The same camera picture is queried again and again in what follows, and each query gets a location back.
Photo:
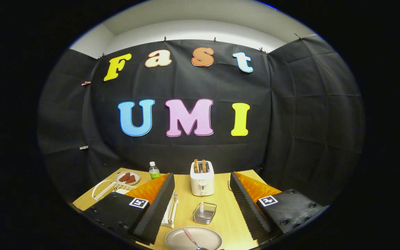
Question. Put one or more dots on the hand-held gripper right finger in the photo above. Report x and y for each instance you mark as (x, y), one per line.
(247, 208)

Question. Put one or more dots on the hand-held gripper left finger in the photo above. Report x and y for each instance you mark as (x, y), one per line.
(156, 208)

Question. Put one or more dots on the small grey saucer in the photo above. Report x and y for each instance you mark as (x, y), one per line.
(136, 176)

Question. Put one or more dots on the toast slice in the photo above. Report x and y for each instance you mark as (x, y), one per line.
(203, 166)
(196, 166)

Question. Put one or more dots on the red clip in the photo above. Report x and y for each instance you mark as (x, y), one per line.
(86, 83)

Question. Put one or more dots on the green label drink bottle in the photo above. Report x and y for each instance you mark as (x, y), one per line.
(154, 172)

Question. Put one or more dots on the white divided tray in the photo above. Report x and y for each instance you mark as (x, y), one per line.
(229, 184)

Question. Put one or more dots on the reddish brown sausage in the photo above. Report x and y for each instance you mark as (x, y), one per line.
(124, 177)
(130, 179)

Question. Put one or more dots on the white toaster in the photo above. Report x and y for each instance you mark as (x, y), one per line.
(202, 184)

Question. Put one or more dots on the beige round plate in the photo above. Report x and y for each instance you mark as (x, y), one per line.
(207, 238)

